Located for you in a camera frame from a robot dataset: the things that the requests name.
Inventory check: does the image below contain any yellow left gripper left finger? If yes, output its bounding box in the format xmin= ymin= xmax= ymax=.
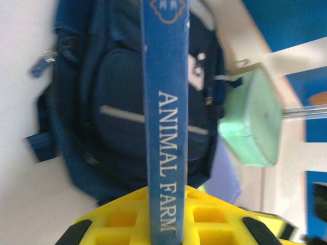
xmin=58 ymin=187 xmax=153 ymax=245

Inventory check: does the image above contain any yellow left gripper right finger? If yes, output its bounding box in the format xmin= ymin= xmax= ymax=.
xmin=183 ymin=185 xmax=302 ymax=245

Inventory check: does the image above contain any lavender blue notebook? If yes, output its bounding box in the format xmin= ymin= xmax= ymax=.
xmin=204 ymin=142 xmax=243 ymax=205

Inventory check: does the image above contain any blue Animal Farm book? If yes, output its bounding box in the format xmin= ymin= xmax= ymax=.
xmin=139 ymin=0 xmax=191 ymax=245

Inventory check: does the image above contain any navy blue backpack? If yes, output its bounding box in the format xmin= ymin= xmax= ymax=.
xmin=22 ymin=0 xmax=243 ymax=207

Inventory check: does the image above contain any mint green zippered case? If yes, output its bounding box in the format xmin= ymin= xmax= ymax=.
xmin=218 ymin=63 xmax=283 ymax=168

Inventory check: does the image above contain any aluminium frame post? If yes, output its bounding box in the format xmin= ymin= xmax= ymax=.
xmin=281 ymin=104 xmax=327 ymax=120

